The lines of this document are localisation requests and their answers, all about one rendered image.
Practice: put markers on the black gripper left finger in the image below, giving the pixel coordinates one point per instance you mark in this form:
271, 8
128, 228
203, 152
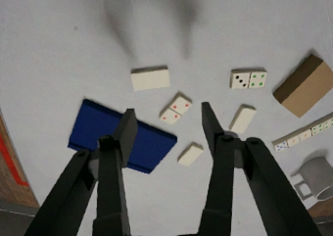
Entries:
63, 209

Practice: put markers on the brown rectangular box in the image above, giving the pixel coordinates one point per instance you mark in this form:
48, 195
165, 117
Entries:
305, 86

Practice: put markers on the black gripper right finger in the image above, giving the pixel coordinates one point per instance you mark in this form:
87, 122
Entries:
281, 209

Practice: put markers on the grey mug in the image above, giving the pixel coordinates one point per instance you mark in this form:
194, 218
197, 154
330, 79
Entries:
317, 174

